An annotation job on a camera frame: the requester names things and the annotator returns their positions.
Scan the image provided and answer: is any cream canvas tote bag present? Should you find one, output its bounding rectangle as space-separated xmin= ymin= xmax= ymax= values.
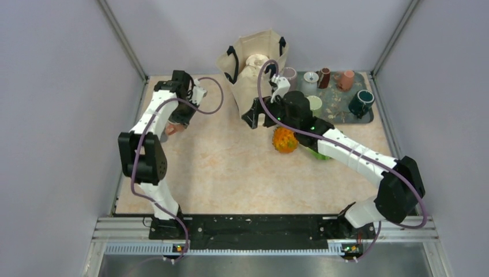
xmin=216 ymin=29 xmax=289 ymax=116

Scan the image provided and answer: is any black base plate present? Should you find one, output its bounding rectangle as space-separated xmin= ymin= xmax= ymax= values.
xmin=149 ymin=214 xmax=375 ymax=250

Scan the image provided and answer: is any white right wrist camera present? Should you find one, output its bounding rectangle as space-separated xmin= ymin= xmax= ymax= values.
xmin=270 ymin=74 xmax=290 ymax=103

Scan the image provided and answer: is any dark teal mug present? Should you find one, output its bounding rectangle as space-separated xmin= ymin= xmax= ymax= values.
xmin=348 ymin=89 xmax=375 ymax=119

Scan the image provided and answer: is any white footed mug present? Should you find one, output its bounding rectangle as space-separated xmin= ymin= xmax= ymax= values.
xmin=300 ymin=71 xmax=319 ymax=96

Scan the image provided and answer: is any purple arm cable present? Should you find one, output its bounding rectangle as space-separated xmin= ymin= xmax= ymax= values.
xmin=130 ymin=77 xmax=225 ymax=264
xmin=257 ymin=59 xmax=430 ymax=263

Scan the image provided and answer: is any cream item inside bag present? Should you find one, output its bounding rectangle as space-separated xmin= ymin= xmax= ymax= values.
xmin=241 ymin=54 xmax=269 ymax=77

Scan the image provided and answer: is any terracotta pink mug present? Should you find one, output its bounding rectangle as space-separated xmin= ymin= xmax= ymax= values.
xmin=334 ymin=70 xmax=355 ymax=92

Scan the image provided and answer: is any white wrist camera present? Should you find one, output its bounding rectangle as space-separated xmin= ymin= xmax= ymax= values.
xmin=190 ymin=78 xmax=207 ymax=107
xmin=270 ymin=74 xmax=290 ymax=103

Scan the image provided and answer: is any teal floral tray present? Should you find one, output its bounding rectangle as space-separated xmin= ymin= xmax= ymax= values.
xmin=297 ymin=71 xmax=374 ymax=125

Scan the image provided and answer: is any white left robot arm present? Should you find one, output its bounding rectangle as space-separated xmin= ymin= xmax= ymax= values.
xmin=118 ymin=70 xmax=195 ymax=239

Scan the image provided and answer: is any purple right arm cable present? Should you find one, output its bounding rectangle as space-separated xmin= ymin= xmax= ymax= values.
xmin=257 ymin=59 xmax=430 ymax=263

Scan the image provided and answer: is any orange toy pineapple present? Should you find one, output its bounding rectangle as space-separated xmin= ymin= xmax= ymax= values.
xmin=272 ymin=127 xmax=299 ymax=154

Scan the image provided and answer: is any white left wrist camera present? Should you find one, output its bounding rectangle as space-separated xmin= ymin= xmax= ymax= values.
xmin=190 ymin=78 xmax=207 ymax=107

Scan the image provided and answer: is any green toy lettuce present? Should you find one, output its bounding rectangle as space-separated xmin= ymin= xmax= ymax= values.
xmin=302 ymin=147 xmax=331 ymax=160

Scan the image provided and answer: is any lilac mug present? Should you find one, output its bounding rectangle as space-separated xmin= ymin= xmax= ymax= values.
xmin=282 ymin=67 xmax=298 ymax=91

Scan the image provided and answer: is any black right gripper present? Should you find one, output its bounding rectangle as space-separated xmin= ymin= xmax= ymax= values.
xmin=242 ymin=91 xmax=299 ymax=132

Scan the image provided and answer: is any salmon pink mug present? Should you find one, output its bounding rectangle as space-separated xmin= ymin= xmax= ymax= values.
xmin=165 ymin=122 xmax=187 ymax=136

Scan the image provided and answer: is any pale green mug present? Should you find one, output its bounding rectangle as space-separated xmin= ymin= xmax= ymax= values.
xmin=307 ymin=95 xmax=322 ymax=117

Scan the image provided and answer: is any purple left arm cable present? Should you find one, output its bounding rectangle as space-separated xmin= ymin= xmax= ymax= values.
xmin=130 ymin=77 xmax=225 ymax=264

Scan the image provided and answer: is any dark brown mug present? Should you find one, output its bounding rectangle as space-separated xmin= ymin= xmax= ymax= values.
xmin=316 ymin=68 xmax=331 ymax=89

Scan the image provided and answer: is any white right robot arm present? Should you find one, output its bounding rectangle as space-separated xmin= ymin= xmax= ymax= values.
xmin=237 ymin=91 xmax=427 ymax=238

